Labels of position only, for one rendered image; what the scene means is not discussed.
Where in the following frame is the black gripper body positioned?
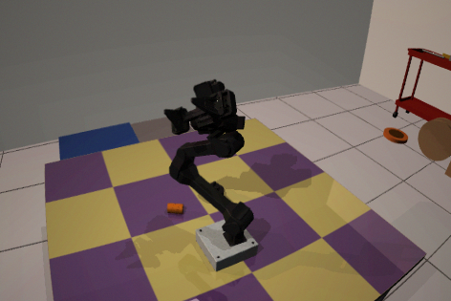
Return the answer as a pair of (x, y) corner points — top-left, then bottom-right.
(171, 89), (237, 135)

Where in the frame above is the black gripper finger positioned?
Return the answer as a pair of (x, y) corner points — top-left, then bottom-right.
(163, 107), (183, 132)
(190, 91), (225, 118)

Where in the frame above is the orange knob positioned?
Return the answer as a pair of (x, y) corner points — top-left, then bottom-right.
(167, 203), (183, 214)

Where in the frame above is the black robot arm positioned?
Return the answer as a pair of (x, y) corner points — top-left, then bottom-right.
(169, 79), (254, 247)

